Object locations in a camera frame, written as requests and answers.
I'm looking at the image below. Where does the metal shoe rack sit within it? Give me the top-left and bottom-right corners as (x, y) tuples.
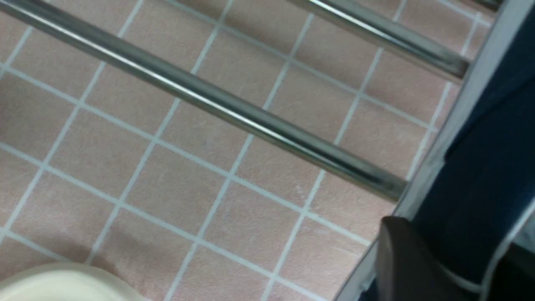
(1, 0), (473, 202)

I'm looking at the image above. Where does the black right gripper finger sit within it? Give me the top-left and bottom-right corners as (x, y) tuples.
(376, 216), (480, 301)

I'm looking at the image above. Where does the pink checkered tablecloth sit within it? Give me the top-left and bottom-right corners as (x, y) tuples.
(0, 0), (496, 301)

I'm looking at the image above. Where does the right cream foam slipper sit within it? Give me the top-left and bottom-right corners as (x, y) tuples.
(0, 263), (145, 301)

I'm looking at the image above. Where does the navy slip-on shoe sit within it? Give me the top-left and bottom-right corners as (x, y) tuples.
(334, 0), (535, 301)

